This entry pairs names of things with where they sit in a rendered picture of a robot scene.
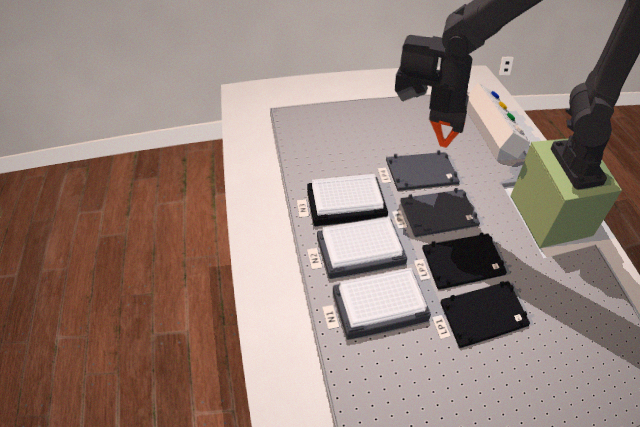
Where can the white label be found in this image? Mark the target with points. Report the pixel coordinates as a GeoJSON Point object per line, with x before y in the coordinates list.
{"type": "Point", "coordinates": [441, 327]}
{"type": "Point", "coordinates": [422, 270]}
{"type": "Point", "coordinates": [314, 258]}
{"type": "Point", "coordinates": [330, 317]}
{"type": "Point", "coordinates": [399, 219]}
{"type": "Point", "coordinates": [384, 175]}
{"type": "Point", "coordinates": [302, 207]}

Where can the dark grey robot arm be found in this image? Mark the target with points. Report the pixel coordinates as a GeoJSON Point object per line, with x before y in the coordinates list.
{"type": "Point", "coordinates": [481, 20]}

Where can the white button panel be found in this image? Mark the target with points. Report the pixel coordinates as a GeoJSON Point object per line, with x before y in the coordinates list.
{"type": "Point", "coordinates": [496, 125]}

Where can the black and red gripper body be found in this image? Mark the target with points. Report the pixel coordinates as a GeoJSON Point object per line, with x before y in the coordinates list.
{"type": "Point", "coordinates": [457, 109]}

